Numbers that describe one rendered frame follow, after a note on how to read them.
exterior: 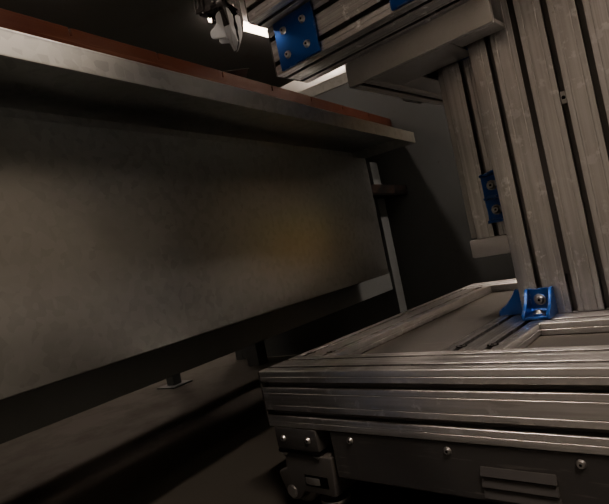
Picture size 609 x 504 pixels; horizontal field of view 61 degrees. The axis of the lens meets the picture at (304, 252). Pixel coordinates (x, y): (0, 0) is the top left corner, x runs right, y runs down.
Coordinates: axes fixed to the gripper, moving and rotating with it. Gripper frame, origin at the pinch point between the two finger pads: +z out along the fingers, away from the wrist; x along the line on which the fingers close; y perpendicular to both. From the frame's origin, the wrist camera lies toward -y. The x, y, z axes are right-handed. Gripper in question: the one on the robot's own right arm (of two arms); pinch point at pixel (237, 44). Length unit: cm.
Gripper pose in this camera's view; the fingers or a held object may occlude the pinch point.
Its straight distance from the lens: 129.3
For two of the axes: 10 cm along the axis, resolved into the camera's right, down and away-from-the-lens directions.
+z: 2.0, 9.8, -0.2
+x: -4.0, 0.6, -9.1
